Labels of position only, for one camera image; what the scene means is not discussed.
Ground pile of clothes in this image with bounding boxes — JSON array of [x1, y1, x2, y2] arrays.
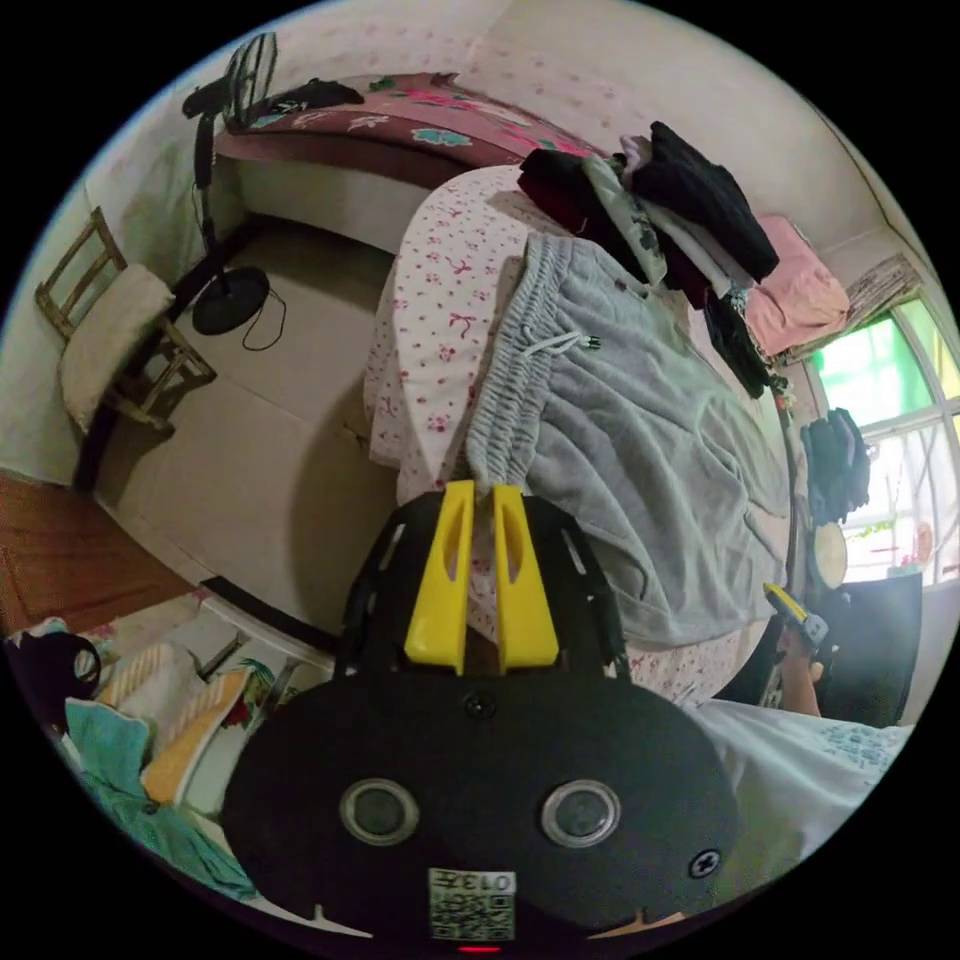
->
[[517, 119, 789, 400]]

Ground person's body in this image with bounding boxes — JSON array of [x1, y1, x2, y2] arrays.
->
[[674, 695, 918, 890]]

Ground woven window blind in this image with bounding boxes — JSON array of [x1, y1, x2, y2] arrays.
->
[[845, 253, 925, 333]]

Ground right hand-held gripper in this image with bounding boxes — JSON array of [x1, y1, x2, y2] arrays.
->
[[762, 581, 829, 661]]

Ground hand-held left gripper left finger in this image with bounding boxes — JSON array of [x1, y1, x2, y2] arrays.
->
[[404, 482, 476, 674]]

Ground person's right hand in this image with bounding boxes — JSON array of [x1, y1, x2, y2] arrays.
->
[[778, 626, 825, 719]]

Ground black garment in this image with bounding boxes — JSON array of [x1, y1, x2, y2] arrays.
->
[[268, 77, 367, 118]]

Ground bed with brown floral quilt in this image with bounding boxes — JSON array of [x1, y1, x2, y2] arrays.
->
[[212, 71, 605, 253]]

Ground wooden chair with cushion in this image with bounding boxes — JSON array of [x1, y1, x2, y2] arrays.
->
[[33, 206, 219, 453]]

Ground gray long pants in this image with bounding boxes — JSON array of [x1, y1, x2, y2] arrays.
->
[[464, 232, 790, 648]]

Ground bed with floral sheet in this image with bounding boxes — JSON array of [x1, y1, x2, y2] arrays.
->
[[362, 161, 826, 708]]

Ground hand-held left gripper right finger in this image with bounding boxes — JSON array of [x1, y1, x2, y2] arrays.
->
[[492, 484, 561, 673]]

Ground heap of pillows and clothes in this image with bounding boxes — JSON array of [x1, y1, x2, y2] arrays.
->
[[5, 614, 265, 903]]

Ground dark hanging clothes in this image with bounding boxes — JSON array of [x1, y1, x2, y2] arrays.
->
[[799, 407, 873, 525]]

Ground black standing fan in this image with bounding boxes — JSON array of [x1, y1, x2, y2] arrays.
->
[[182, 32, 290, 352]]

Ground pink folded blanket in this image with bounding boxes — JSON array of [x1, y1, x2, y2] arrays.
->
[[746, 213, 852, 360]]

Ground window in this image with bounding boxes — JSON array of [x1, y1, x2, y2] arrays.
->
[[805, 298, 960, 590]]

